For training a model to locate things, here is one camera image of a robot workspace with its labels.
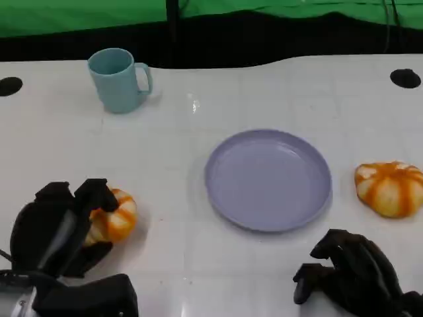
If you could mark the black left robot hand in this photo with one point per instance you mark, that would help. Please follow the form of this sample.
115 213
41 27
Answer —
43 231

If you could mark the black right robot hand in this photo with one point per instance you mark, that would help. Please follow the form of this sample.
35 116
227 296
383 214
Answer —
360 270

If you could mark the orange and white bread roll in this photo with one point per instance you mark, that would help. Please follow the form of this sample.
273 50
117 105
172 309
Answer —
390 188
122 218

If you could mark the lilac plate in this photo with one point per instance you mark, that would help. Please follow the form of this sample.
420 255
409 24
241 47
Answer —
267 180

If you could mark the black table grommet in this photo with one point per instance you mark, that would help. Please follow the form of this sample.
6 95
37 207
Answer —
406 78
10 86

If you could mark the pale green mug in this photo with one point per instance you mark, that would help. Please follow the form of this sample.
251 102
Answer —
115 86

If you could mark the green cloth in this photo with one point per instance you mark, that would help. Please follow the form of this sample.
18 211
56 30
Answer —
82 14

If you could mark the black upright pole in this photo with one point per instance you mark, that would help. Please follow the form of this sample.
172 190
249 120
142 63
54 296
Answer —
172 33

